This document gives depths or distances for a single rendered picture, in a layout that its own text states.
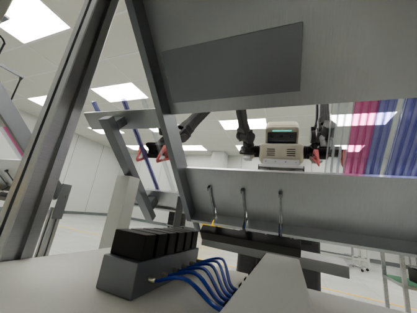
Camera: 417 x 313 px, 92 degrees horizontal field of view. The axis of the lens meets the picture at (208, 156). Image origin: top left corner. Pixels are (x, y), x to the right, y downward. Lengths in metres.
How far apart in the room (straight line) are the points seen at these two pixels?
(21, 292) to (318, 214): 0.62
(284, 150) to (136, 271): 1.24
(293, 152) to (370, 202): 0.80
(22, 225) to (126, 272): 0.19
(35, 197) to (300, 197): 0.58
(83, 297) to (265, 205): 0.52
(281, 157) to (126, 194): 0.97
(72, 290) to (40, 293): 0.03
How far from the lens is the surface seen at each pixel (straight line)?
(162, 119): 0.58
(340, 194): 0.63
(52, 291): 0.28
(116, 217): 0.79
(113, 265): 0.27
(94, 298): 0.27
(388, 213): 0.69
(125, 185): 0.79
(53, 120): 0.40
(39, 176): 0.39
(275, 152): 1.39
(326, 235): 0.70
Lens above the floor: 0.71
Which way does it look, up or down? 16 degrees up
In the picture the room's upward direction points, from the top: 8 degrees clockwise
